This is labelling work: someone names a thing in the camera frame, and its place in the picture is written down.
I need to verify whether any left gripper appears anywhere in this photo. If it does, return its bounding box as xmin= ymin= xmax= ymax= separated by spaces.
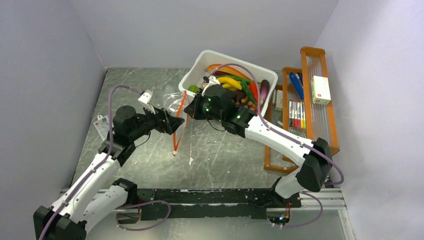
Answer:
xmin=129 ymin=103 xmax=184 ymax=141

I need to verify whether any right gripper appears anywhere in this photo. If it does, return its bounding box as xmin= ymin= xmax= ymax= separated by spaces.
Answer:
xmin=183 ymin=90 xmax=224 ymax=123

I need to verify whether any clear zip top bag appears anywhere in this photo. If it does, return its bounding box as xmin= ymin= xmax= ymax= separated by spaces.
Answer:
xmin=152 ymin=84 xmax=191 ymax=157

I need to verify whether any green toy chili pepper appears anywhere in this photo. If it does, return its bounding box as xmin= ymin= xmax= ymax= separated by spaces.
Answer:
xmin=240 ymin=81 xmax=257 ymax=105

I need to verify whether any orange toy carrot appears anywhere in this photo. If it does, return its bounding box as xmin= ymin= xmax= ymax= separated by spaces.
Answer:
xmin=249 ymin=81 xmax=260 ymax=102

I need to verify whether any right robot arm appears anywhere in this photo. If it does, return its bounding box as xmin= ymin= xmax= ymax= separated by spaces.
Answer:
xmin=184 ymin=84 xmax=332 ymax=207

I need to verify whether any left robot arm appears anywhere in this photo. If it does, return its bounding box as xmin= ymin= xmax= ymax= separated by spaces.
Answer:
xmin=33 ymin=105 xmax=185 ymax=240

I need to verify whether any white plastic food bin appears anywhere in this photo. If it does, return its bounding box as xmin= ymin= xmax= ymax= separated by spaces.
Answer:
xmin=178 ymin=49 xmax=279 ymax=119

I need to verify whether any green toy lime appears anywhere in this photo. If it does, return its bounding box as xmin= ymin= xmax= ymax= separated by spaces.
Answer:
xmin=188 ymin=85 xmax=200 ymax=94

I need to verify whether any yellow toy banana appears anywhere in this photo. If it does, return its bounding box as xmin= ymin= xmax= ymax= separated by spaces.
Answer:
xmin=217 ymin=76 xmax=242 ymax=90

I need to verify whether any orange toy melon slice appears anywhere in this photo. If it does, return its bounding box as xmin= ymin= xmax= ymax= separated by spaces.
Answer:
xmin=206 ymin=63 xmax=251 ymax=81

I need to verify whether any white tag card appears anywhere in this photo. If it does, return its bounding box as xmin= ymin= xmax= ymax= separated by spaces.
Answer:
xmin=93 ymin=115 xmax=109 ymax=141

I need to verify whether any dark purple toy eggplant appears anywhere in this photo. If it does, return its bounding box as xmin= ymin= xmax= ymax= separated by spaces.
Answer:
xmin=259 ymin=79 xmax=270 ymax=105

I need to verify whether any set of coloured markers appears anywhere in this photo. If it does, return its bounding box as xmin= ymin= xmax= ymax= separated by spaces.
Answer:
xmin=288 ymin=100 xmax=307 ymax=130

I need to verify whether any orange wooden rack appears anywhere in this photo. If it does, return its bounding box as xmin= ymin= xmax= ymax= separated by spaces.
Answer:
xmin=274 ymin=46 xmax=340 ymax=156

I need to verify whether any white small carton box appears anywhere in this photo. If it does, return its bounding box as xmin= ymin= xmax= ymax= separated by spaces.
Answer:
xmin=310 ymin=75 xmax=331 ymax=106

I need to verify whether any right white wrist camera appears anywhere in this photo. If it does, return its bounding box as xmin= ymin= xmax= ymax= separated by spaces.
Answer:
xmin=200 ymin=75 xmax=220 ymax=97

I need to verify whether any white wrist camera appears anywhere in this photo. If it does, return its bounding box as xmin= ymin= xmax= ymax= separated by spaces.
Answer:
xmin=200 ymin=75 xmax=220 ymax=97
xmin=137 ymin=90 xmax=156 ymax=114

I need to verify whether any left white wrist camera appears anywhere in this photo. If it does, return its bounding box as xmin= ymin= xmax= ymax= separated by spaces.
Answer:
xmin=137 ymin=90 xmax=156 ymax=114

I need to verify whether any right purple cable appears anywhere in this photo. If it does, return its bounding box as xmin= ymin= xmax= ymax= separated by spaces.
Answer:
xmin=206 ymin=62 xmax=345 ymax=229

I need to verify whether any purple cable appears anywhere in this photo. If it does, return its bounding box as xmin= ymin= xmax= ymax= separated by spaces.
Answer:
xmin=206 ymin=62 xmax=345 ymax=229
xmin=38 ymin=84 xmax=172 ymax=240

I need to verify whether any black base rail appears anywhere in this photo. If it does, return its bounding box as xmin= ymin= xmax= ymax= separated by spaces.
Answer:
xmin=121 ymin=188 xmax=302 ymax=221

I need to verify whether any blue handled tool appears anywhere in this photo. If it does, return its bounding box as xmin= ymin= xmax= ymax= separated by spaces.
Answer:
xmin=289 ymin=72 xmax=304 ymax=100

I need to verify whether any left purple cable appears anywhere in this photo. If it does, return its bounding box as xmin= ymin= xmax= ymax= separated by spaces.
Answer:
xmin=38 ymin=84 xmax=172 ymax=240

